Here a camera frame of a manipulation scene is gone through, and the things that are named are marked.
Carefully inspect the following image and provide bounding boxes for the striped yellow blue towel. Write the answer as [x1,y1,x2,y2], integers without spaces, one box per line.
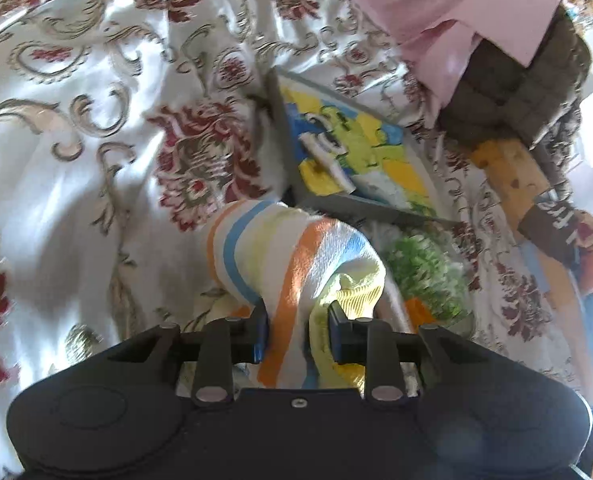
[202,200,386,390]

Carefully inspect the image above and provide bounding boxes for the bag of green foam pieces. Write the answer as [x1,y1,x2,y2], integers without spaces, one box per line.
[383,233,469,322]

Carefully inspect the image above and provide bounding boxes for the grey tray with cartoon picture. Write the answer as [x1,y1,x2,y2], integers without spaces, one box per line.
[266,67,459,226]

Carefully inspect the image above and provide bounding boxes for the floral satin bed cover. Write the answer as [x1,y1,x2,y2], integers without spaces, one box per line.
[0,0,593,476]

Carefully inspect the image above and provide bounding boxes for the colourful patterned fabric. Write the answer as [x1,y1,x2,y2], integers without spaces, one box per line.
[517,200,593,354]

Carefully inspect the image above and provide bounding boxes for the olive quilted blanket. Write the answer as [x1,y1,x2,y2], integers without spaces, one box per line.
[438,6,593,196]

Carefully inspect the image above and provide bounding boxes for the pink hanging sheet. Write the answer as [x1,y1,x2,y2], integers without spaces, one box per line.
[353,0,560,124]

